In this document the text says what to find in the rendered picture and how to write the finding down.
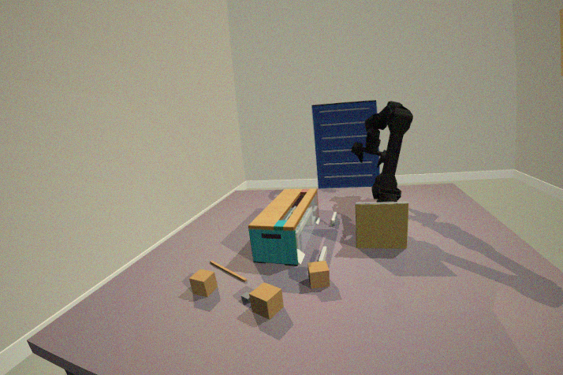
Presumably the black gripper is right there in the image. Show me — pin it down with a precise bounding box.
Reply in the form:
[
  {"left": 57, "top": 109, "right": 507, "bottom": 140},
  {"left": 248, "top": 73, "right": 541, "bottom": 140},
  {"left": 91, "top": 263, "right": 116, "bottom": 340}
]
[{"left": 351, "top": 141, "right": 386, "bottom": 168}]

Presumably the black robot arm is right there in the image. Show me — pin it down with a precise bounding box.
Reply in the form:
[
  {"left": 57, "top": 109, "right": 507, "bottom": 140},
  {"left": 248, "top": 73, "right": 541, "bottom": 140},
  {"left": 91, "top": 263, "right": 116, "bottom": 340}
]
[{"left": 365, "top": 101, "right": 413, "bottom": 202}]

